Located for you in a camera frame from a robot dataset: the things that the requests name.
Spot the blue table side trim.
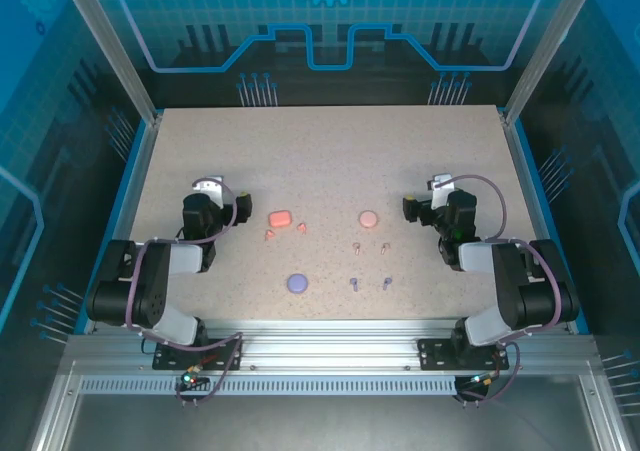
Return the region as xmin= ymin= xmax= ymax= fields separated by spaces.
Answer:
xmin=73 ymin=115 xmax=152 ymax=335
xmin=512 ymin=115 xmax=590 ymax=335

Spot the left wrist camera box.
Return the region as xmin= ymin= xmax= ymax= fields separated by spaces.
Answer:
xmin=192 ymin=174 xmax=225 ymax=205

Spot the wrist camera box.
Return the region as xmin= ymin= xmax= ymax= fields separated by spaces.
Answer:
xmin=425 ymin=173 xmax=459 ymax=210
xmin=192 ymin=174 xmax=225 ymax=205

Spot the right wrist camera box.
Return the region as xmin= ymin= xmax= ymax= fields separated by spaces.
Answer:
xmin=425 ymin=173 xmax=459 ymax=210

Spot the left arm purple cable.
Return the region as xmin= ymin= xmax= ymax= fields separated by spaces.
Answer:
xmin=123 ymin=176 xmax=246 ymax=407

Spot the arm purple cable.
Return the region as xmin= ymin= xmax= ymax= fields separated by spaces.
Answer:
xmin=434 ymin=173 xmax=561 ymax=407
xmin=123 ymin=176 xmax=246 ymax=407

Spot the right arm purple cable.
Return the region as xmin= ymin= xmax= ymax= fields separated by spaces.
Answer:
xmin=434 ymin=173 xmax=561 ymax=407

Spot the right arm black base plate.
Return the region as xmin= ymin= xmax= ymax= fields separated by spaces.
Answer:
xmin=417 ymin=338 xmax=511 ymax=372

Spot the aluminium mounting rail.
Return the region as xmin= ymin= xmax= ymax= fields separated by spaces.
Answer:
xmin=67 ymin=318 xmax=599 ymax=378

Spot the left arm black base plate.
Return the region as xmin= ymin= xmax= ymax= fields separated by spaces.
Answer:
xmin=152 ymin=338 xmax=245 ymax=372

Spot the cable connector with lights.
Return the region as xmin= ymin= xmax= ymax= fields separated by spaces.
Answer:
xmin=180 ymin=365 xmax=210 ymax=391
xmin=457 ymin=370 xmax=502 ymax=392

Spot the slotted grey cable duct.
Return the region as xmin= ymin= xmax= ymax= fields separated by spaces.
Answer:
xmin=78 ymin=375 xmax=459 ymax=397

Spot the aluminium frame post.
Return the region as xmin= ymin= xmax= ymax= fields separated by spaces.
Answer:
xmin=54 ymin=0 xmax=165 ymax=125
xmin=501 ymin=0 xmax=604 ymax=127

